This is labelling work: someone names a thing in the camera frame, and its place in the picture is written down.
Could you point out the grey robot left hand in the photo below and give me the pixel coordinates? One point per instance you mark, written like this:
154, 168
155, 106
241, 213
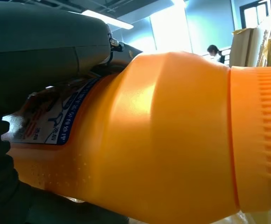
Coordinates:
32, 46

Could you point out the orange detergent bottle Tide label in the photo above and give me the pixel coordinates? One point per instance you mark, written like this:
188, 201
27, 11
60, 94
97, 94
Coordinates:
149, 139

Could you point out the long ceiling light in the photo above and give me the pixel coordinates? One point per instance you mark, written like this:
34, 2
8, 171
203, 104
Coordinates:
107, 19

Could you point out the standing person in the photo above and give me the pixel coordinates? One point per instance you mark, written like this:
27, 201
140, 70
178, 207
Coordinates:
213, 51

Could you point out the brown cardboard box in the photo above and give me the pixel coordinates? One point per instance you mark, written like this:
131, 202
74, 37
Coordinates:
243, 46

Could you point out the black framed window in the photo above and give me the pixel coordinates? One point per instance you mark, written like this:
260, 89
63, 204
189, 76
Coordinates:
241, 12

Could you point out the yellow plastic bag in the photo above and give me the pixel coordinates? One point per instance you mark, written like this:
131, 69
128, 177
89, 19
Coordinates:
254, 218

